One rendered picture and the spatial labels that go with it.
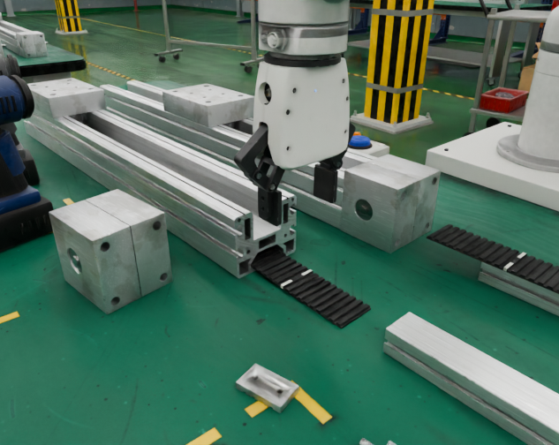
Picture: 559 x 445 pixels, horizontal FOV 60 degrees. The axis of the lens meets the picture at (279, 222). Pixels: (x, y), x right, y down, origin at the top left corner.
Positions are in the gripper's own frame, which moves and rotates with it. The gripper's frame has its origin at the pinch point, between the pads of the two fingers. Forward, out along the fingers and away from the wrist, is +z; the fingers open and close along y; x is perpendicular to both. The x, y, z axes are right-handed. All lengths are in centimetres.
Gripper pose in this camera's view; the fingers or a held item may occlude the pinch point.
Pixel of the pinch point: (298, 199)
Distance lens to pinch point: 54.3
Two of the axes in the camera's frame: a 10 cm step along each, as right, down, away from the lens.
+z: 0.0, 8.9, 4.6
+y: 7.4, -3.0, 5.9
